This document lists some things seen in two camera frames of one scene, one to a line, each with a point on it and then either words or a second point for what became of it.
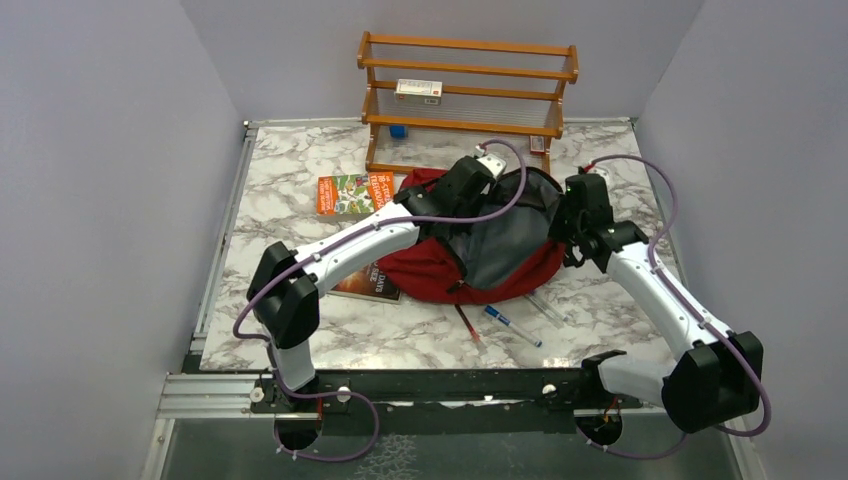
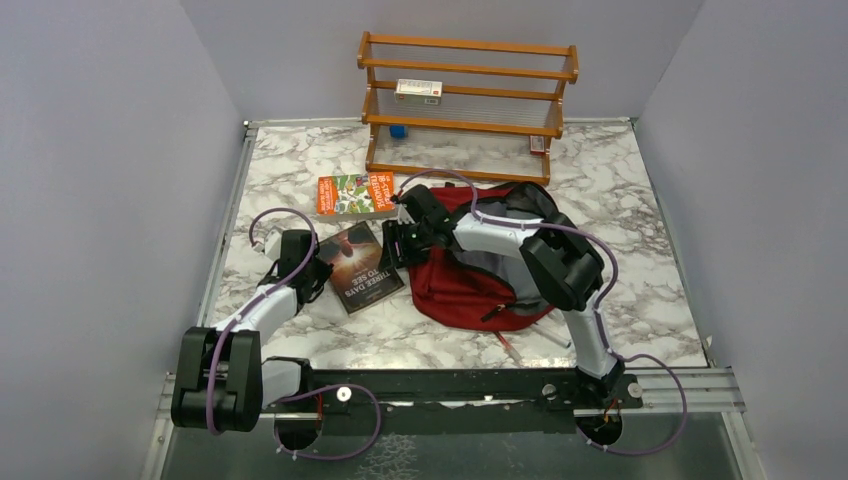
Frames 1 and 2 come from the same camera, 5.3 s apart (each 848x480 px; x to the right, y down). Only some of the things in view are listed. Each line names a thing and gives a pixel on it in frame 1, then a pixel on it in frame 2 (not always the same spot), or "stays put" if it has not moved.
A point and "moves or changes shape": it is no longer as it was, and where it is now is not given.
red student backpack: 500,249 moves or changes shape
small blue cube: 398,132 stays put
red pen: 472,332 -> 508,347
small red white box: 537,145 stays put
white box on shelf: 416,91 stays put
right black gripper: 556,233 -> 393,231
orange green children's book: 354,195 stays put
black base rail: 478,401 stays put
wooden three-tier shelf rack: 431,102 stays put
